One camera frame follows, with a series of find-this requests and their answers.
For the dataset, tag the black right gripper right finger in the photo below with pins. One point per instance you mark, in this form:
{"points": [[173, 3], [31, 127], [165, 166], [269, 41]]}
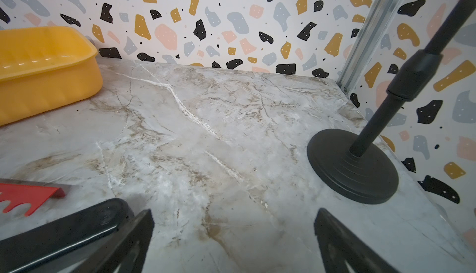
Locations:
{"points": [[342, 250]]}

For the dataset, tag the black microphone stand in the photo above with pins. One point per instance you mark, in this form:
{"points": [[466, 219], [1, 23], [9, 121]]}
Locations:
{"points": [[350, 163]]}

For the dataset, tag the yellow plastic storage box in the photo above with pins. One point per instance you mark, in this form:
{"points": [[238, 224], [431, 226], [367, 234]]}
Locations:
{"points": [[44, 68]]}

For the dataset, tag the black pruning pliers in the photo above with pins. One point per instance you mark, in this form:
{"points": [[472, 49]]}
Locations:
{"points": [[34, 248]]}

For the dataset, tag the red pruning pliers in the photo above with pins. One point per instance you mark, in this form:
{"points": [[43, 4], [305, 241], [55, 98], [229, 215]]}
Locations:
{"points": [[32, 193]]}

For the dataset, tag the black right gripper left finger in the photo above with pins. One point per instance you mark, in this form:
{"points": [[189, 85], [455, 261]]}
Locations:
{"points": [[126, 251]]}

